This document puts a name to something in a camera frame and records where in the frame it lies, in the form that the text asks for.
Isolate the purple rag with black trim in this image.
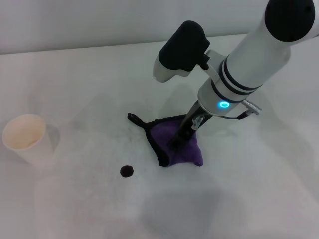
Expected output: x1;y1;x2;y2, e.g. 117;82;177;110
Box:
127;112;204;168

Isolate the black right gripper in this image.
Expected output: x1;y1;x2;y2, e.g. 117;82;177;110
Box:
170;101;212;150

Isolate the silver cable connector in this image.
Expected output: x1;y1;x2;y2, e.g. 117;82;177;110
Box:
219;99;264;120

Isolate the white paper cup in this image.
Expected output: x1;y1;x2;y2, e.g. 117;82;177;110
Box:
2;114;54;166

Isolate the black grey right wrist camera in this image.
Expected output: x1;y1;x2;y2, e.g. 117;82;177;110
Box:
152;20;210;83

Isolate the black water stain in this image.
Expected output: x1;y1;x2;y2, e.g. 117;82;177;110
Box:
120;165;135;178

